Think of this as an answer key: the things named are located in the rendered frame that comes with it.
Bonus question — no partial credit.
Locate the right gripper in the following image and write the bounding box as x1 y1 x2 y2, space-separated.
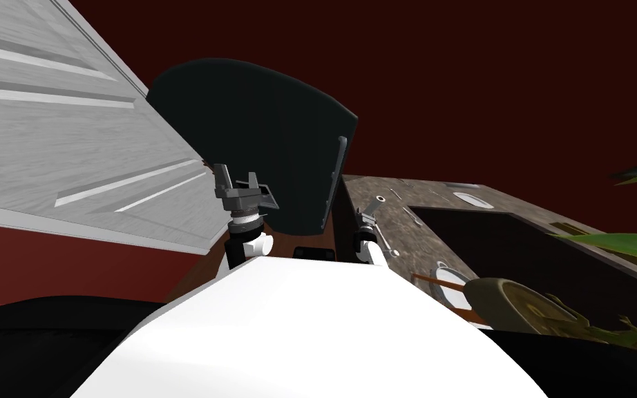
355 198 386 229

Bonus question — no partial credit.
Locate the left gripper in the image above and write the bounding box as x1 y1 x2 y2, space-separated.
213 162 281 215

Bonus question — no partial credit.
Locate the silver spoon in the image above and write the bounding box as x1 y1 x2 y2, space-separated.
376 225 402 259

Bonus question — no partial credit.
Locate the orange wooden stick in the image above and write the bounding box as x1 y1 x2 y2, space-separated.
410 272 490 325

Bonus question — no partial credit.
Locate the white oval plate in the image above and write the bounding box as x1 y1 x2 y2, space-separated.
453 191 495 210

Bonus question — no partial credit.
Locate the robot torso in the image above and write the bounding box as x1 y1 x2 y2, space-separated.
69 247 550 398

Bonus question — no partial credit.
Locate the dark sink basin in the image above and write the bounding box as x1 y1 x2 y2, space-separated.
408 206 637 336

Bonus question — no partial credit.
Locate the white panelled door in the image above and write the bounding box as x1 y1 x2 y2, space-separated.
0 0 232 256

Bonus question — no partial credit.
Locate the green potted plant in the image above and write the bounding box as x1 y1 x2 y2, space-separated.
464 155 637 361

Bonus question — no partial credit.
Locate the dark grey refrigerator handle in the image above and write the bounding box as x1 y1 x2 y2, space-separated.
321 135 349 223

